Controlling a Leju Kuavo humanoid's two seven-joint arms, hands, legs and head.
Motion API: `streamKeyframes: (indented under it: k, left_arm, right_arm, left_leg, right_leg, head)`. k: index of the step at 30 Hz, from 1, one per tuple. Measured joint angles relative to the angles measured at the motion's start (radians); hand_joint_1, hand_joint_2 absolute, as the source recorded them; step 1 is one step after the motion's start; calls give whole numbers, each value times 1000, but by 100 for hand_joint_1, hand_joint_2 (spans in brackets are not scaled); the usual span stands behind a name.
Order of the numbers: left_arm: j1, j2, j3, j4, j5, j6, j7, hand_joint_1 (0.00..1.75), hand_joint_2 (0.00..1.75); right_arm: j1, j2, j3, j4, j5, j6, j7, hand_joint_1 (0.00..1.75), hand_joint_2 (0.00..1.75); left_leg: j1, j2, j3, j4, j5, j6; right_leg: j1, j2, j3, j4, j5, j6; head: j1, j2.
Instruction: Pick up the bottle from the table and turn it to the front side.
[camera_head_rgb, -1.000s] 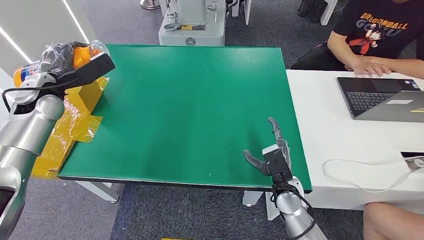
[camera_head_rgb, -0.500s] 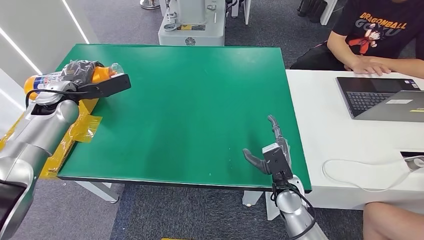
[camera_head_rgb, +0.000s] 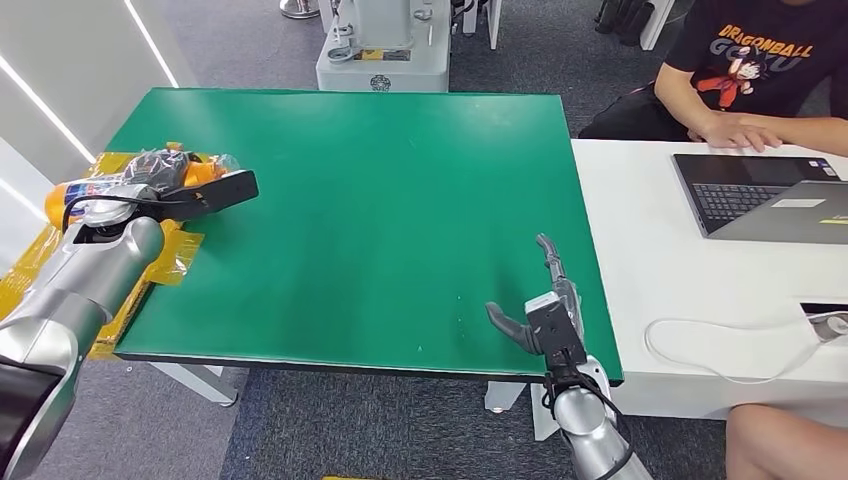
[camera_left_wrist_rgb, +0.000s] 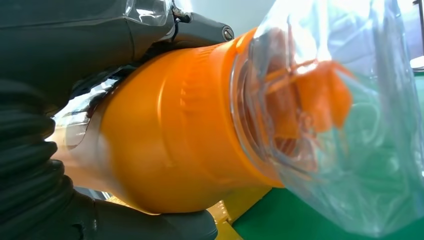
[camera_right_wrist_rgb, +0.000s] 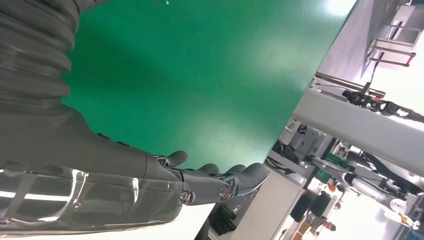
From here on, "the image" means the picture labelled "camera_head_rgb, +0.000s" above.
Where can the person's left forearm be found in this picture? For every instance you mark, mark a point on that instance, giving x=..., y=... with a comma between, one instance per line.
x=816, y=134

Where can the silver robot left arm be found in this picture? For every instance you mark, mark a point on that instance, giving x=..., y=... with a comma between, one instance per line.
x=79, y=285

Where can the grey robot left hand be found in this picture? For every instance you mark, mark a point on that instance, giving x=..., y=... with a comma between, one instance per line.
x=159, y=171

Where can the grey table foot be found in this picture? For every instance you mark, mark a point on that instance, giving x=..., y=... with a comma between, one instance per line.
x=501, y=396

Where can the black open laptop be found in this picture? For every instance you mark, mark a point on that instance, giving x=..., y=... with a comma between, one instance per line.
x=725, y=197

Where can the person's bare leg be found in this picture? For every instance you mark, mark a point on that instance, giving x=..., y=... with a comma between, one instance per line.
x=785, y=442

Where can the orange bottle with clear cap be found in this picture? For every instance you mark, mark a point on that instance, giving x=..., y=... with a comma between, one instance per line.
x=63, y=202

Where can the white furniture leg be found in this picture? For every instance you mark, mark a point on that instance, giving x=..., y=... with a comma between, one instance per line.
x=656, y=22
x=491, y=25

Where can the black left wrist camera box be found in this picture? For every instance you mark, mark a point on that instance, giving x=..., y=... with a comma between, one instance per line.
x=218, y=192

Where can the grey machine base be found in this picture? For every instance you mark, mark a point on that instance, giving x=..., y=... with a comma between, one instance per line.
x=394, y=71

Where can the small yellow object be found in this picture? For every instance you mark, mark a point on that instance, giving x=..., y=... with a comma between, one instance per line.
x=343, y=478

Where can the black bag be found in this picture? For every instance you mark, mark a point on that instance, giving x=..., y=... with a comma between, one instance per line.
x=619, y=18

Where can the yellow taped cardboard box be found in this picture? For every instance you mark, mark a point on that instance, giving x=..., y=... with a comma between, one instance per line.
x=175, y=255

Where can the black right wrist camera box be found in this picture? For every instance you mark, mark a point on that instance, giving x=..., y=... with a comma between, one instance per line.
x=553, y=334

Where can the white table leg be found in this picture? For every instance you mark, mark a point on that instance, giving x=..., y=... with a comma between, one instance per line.
x=540, y=417
x=195, y=383

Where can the black flat device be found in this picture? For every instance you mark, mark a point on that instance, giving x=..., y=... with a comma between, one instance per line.
x=823, y=309

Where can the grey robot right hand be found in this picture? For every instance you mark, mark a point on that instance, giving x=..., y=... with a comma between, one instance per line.
x=510, y=328

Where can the person's right hand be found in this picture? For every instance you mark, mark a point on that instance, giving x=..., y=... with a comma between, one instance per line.
x=742, y=134

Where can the grey closed laptop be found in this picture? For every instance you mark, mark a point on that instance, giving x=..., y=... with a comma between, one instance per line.
x=792, y=222

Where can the chrome stand base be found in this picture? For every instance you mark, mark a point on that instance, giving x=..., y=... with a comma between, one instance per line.
x=299, y=8

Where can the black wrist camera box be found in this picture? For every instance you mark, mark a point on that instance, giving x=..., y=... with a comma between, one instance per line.
x=218, y=192
x=553, y=334

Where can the person's right forearm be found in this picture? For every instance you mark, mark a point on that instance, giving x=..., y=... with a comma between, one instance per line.
x=686, y=104

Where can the person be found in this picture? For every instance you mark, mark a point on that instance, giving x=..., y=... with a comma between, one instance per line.
x=762, y=66

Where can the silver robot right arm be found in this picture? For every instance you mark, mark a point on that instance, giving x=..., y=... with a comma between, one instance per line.
x=583, y=430

